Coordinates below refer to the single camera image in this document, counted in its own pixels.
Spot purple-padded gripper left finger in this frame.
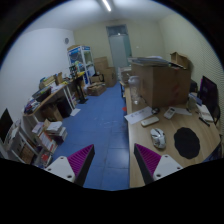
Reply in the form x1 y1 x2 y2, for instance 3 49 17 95
46 144 95 186

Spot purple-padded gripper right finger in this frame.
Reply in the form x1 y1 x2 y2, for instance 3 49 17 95
134 143 182 184

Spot white grey computer mouse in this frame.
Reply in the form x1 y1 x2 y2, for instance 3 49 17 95
150 128 166 149

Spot round black mouse pad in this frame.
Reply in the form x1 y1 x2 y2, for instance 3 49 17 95
174 127 200 159

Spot black computer monitor right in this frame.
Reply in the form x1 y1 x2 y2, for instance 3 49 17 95
199 76 221 123

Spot stack of books on floor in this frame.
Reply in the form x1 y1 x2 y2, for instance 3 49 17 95
44 120 67 144

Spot white remote control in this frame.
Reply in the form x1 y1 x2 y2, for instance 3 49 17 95
141 116 159 127

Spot wooden table right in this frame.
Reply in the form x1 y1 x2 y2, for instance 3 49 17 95
123 84 223 189

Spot white paper sheet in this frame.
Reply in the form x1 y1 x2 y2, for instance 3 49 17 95
125 106 152 124

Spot white shelf with books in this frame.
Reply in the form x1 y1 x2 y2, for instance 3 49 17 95
0 123 57 168

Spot white calculator remote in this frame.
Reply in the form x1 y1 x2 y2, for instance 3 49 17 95
164 107 176 119

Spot brown cardboard box under desk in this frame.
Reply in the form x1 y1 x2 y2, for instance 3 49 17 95
41 105 63 122

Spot wooden desk left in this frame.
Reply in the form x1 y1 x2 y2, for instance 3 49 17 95
23 81 75 127

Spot black pen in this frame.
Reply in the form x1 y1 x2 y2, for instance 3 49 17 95
199 117 210 127

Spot white notebook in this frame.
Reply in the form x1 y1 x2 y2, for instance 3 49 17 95
197 104 213 122

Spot large cardboard box on table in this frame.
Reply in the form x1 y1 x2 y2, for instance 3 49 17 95
132 63 191 107

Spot black monitor left edge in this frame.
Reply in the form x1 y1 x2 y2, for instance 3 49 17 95
0 109 13 142

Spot open cardboard box on floor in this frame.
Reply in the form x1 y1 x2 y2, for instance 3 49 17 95
87 83 106 96

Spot clear plastic water jug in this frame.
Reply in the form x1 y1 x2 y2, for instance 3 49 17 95
128 76 140 104

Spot stacked cardboard boxes by door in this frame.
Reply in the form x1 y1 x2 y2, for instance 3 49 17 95
94 57 117 87

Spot stack of papers on box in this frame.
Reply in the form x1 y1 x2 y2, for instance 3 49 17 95
128 57 169 66

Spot small open cardboard box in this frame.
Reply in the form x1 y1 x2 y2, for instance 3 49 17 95
170 52 189 69

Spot grey door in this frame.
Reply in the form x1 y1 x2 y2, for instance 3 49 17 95
107 25 132 69

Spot ceiling light tube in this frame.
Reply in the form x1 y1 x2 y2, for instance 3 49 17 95
101 0 112 12

